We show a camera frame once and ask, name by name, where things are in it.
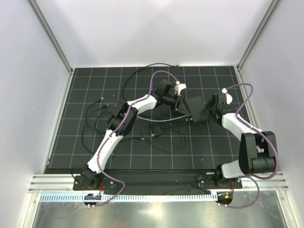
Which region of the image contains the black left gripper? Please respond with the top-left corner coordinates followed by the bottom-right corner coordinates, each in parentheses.
top-left (163, 94), bottom-right (190, 116)

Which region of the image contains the grey ethernet cable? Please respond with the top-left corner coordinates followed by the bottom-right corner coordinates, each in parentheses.
top-left (136, 113), bottom-right (190, 123)

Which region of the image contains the black network switch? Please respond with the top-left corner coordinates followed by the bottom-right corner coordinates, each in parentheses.
top-left (186, 96), bottom-right (208, 123)

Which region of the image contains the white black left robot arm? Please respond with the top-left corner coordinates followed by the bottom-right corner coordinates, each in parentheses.
top-left (80, 80), bottom-right (190, 190)

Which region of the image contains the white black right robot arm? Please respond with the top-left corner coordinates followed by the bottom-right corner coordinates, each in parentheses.
top-left (202, 88), bottom-right (279, 188)

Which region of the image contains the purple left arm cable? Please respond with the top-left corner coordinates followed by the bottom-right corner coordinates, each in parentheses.
top-left (95, 70), bottom-right (179, 207)

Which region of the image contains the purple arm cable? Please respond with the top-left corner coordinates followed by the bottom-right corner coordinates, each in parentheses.
top-left (95, 70), bottom-right (179, 207)
top-left (223, 83), bottom-right (280, 209)

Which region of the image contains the thin black power cord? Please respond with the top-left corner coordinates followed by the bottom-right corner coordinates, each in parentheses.
top-left (130, 123), bottom-right (188, 155)

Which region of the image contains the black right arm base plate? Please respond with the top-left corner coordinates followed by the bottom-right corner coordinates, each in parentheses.
top-left (197, 172), bottom-right (243, 190)

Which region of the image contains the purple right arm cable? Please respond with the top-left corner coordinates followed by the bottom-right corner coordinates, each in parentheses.
top-left (223, 83), bottom-right (280, 209)

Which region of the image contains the white slotted cable duct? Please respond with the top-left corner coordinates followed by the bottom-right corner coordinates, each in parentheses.
top-left (39, 192), bottom-right (218, 203)

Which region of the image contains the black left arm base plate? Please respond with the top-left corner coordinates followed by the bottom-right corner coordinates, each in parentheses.
top-left (73, 171), bottom-right (116, 191)

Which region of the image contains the aluminium frame rail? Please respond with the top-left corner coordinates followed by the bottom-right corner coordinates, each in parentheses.
top-left (28, 173), bottom-right (289, 193)

